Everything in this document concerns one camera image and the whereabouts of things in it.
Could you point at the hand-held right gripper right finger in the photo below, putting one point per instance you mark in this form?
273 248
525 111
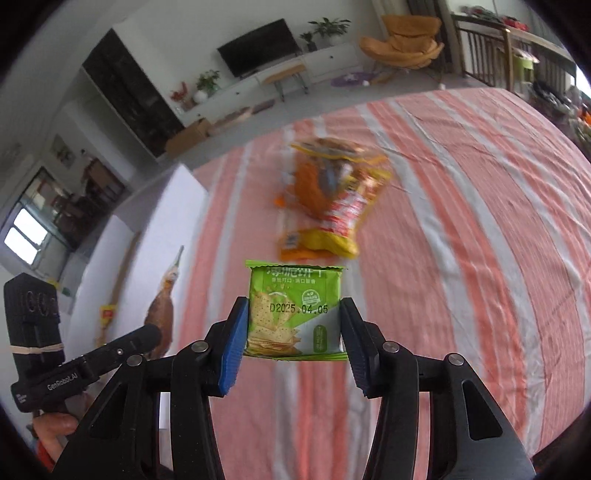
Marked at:
358 350

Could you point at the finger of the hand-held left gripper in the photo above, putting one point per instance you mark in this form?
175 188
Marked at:
124 344

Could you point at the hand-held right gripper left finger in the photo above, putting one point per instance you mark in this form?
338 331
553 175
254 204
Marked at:
233 350

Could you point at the small pale yellow packet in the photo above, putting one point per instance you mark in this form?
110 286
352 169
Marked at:
107 316

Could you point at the brown vacuum snack packet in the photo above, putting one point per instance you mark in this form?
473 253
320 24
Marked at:
159 314

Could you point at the green cracker packet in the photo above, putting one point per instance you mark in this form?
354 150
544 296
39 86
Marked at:
286 318

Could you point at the orange snack packet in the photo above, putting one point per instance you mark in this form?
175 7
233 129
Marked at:
298 244

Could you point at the white cardboard box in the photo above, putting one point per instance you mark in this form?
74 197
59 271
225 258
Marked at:
138 217

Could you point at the red and yellow snack packet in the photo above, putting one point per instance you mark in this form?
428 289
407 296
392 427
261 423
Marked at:
353 210

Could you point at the orange snack bag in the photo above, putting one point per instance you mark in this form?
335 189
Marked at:
318 180

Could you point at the person's left hand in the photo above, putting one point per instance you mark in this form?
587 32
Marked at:
55 423

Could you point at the balcony glass door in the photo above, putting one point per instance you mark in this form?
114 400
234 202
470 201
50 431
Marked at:
27 235

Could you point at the brown cardboard box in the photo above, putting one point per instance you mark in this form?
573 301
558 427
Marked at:
187 138

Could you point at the oval wooden pet tray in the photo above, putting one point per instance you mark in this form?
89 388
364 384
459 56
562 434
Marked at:
234 116

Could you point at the grey flat floor scale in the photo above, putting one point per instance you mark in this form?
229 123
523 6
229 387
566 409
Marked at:
263 106

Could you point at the black glass cabinet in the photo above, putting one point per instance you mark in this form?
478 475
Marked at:
129 87

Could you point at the red flowers in vase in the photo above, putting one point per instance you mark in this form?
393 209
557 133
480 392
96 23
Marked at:
181 94

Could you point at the round white vase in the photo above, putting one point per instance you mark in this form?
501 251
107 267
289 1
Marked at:
200 96

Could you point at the flowering potted plant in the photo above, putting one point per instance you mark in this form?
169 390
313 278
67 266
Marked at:
207 81

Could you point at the purple floor mat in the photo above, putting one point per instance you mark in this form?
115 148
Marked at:
351 79

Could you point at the wooden stool with metal legs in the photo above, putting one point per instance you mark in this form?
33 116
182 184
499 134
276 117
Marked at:
284 74

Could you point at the white television cabinet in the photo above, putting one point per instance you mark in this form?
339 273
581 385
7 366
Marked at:
332 57

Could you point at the black television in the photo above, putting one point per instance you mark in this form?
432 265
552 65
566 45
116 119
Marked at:
258 48

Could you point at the orange lounge chair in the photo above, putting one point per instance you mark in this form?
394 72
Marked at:
401 41

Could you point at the small green potted plant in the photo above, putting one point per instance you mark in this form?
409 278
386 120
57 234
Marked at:
308 40

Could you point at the large green potted plant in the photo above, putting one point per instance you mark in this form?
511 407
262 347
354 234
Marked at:
330 27

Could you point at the wooden crib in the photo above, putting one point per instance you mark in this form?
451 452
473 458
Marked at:
485 41

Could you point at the framed wall picture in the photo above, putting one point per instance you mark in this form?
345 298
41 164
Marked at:
62 150

